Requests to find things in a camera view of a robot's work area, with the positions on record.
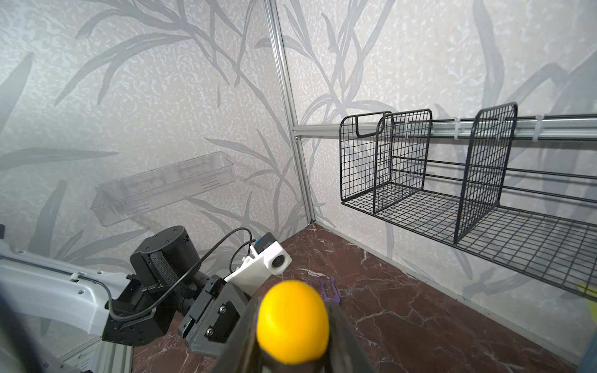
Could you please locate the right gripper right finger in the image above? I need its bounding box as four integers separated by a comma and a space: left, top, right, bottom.
323, 302, 376, 372

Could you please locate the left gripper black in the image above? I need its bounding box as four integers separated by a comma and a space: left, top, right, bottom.
178, 275, 250, 357

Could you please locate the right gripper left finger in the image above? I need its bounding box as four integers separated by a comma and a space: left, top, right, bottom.
211, 298, 264, 373

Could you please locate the yellow black screwdriver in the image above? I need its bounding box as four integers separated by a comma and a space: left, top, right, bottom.
257, 281, 330, 365

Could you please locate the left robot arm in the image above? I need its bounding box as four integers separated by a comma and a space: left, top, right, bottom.
1, 226, 257, 357

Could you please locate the purple pink garden fork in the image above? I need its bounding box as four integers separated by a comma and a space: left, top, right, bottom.
309, 277, 341, 305

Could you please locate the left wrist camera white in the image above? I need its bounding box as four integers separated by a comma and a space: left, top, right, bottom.
225, 233, 292, 296

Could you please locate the clear acrylic wall shelf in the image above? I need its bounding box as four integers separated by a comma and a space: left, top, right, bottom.
90, 151, 236, 227

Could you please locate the black wire wall basket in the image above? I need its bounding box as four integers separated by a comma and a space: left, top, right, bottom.
339, 102, 596, 300

